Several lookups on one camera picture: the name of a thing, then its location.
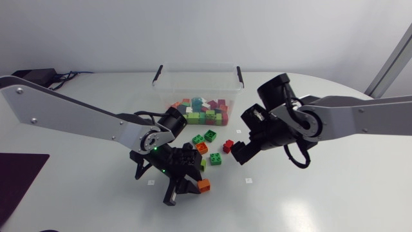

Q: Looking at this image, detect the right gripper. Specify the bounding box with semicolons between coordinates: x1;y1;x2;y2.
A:
230;124;299;166

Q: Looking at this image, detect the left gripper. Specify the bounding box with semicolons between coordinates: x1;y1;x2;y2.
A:
129;144;203;207

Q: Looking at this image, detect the pile of toy bricks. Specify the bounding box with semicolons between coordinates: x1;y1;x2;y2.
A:
170;96;230;127

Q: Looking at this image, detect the clear plastic container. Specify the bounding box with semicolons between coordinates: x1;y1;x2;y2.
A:
151;62;245;128

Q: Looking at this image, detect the red toy brick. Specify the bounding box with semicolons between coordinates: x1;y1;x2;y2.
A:
222;139;235;155

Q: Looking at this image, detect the orange toy brick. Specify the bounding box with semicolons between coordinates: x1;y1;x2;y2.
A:
195;141;209;155
197;179;211;194

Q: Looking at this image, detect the teal toy brick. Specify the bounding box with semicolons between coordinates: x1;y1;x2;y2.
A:
191;97;203;113

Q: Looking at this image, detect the dark mat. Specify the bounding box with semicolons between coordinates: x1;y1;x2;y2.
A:
0;152;51;227

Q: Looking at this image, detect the black power brick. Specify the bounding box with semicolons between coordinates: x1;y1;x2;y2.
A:
11;67;59;89

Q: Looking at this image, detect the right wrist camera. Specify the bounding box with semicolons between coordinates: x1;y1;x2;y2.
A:
240;102;270;131

